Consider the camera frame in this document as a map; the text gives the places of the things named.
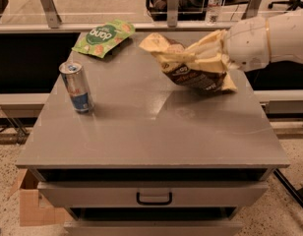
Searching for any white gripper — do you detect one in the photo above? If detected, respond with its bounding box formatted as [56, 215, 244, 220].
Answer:
[185, 17, 271, 74]

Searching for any brown chip bag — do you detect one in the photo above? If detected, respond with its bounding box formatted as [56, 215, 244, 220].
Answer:
[140, 30, 237, 92]

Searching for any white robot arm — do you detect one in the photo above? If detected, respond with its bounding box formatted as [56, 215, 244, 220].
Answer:
[186, 9, 303, 73]

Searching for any green snack bag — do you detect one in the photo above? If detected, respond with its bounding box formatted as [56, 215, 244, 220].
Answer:
[73, 20, 135, 58]

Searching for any clear plastic water bottle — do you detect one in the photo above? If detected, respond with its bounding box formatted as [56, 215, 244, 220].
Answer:
[206, 0, 223, 25]

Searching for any black office chair base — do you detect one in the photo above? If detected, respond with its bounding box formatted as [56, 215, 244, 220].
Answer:
[268, 0, 303, 11]

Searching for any grey drawer cabinet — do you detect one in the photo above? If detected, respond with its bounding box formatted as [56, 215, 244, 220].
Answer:
[17, 35, 288, 222]

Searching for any silver blue energy drink can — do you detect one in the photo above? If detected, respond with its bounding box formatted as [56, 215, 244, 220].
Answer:
[59, 61, 93, 113]

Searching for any upper grey drawer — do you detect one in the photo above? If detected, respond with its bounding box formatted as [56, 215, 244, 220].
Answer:
[38, 181, 268, 207]

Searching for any grey drawer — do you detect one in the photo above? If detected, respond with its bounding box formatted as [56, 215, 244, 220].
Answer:
[64, 220, 243, 236]
[38, 181, 268, 207]

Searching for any lower grey drawer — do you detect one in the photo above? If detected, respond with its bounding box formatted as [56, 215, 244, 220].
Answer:
[64, 220, 243, 236]

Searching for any brown cardboard box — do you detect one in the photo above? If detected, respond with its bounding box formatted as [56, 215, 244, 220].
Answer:
[9, 169, 72, 226]

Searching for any black drawer handle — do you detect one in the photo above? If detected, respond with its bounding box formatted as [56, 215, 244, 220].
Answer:
[136, 192, 173, 206]

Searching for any metal window rail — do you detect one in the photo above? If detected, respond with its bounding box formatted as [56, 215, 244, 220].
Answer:
[0, 0, 292, 34]

